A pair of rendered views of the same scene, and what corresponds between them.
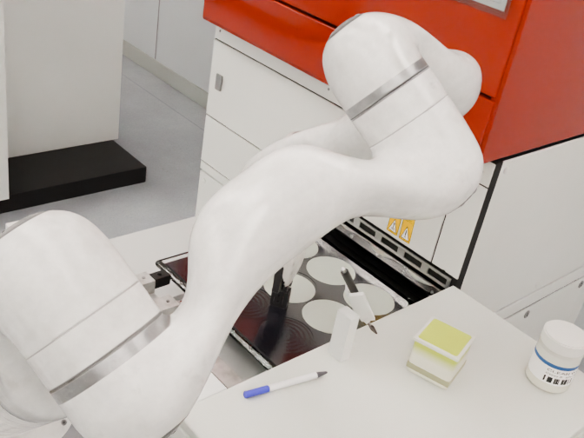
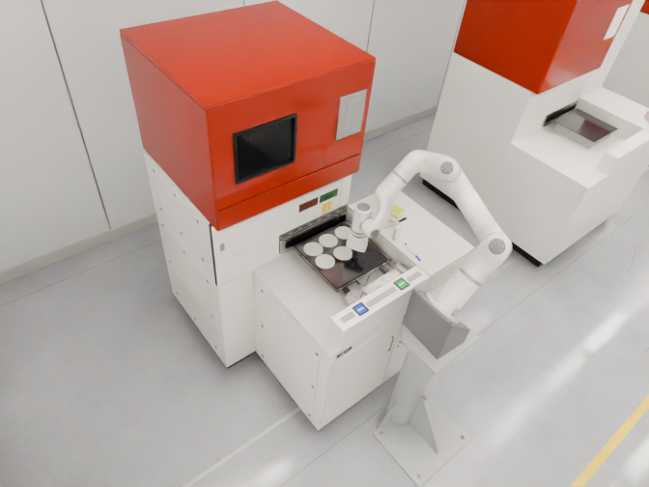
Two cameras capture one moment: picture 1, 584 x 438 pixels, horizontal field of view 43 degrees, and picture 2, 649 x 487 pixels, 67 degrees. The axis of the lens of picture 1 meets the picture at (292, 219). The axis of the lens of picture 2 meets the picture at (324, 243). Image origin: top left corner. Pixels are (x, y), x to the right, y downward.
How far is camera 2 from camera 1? 2.34 m
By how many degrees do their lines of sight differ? 68
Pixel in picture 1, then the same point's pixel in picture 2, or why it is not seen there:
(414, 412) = (413, 227)
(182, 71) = not seen: outside the picture
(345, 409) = (417, 241)
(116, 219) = (25, 422)
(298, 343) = (374, 253)
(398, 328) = not seen: hidden behind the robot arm
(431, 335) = (397, 213)
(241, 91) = (238, 238)
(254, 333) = (372, 264)
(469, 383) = not seen: hidden behind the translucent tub
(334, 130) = (388, 195)
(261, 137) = (255, 243)
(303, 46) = (285, 194)
